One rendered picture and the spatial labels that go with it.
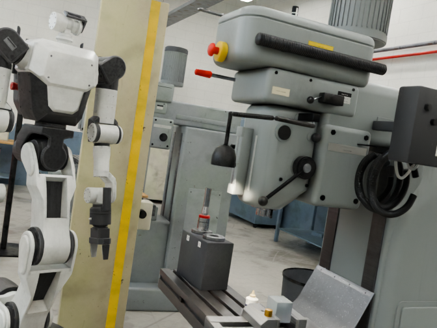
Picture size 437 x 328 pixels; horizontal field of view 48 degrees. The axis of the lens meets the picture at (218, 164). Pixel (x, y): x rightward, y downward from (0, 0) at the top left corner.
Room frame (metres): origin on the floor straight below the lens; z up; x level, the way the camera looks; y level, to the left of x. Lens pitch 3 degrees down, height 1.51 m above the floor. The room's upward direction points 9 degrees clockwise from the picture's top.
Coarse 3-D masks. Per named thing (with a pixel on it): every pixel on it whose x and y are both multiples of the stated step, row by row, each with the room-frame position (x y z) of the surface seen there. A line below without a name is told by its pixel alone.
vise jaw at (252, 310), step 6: (246, 306) 1.45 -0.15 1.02; (252, 306) 1.43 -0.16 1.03; (258, 306) 1.44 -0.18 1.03; (246, 312) 1.42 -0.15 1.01; (252, 312) 1.40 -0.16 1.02; (258, 312) 1.39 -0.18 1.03; (264, 312) 1.39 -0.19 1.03; (246, 318) 1.41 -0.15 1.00; (252, 318) 1.38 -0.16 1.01; (258, 318) 1.37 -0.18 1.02; (264, 318) 1.35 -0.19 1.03; (270, 318) 1.35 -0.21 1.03; (276, 318) 1.36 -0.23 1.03; (252, 324) 1.38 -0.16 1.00; (258, 324) 1.35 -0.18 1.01; (264, 324) 1.34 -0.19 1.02; (270, 324) 1.34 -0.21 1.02; (276, 324) 1.35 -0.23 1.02
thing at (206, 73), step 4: (196, 72) 1.56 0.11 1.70; (200, 72) 1.56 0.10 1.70; (204, 72) 1.57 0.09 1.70; (208, 72) 1.57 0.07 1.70; (204, 76) 1.57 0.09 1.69; (208, 76) 1.57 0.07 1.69; (212, 76) 1.59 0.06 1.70; (216, 76) 1.59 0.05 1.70; (220, 76) 1.59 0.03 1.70; (224, 76) 1.60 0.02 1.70; (228, 80) 1.61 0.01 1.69; (232, 80) 1.61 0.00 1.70
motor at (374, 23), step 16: (336, 0) 1.66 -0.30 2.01; (352, 0) 1.60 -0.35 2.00; (368, 0) 1.59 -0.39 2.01; (384, 0) 1.60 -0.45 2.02; (336, 16) 1.64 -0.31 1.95; (352, 16) 1.59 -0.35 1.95; (368, 16) 1.59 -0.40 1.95; (384, 16) 1.61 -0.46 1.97; (368, 32) 1.59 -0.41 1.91; (384, 32) 1.63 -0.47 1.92
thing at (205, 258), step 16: (192, 240) 1.95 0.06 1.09; (208, 240) 1.89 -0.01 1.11; (224, 240) 1.92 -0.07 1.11; (192, 256) 1.93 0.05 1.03; (208, 256) 1.85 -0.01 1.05; (224, 256) 1.89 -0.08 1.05; (192, 272) 1.91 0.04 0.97; (208, 272) 1.86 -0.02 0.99; (224, 272) 1.89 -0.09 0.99; (208, 288) 1.86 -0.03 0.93; (224, 288) 1.90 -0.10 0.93
